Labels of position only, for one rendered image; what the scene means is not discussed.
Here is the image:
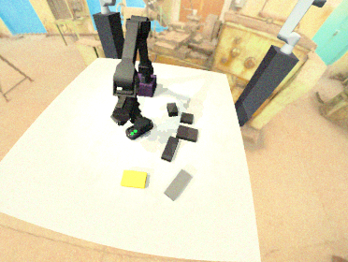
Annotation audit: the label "yellow flat block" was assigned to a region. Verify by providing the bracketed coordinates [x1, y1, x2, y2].
[120, 170, 148, 188]

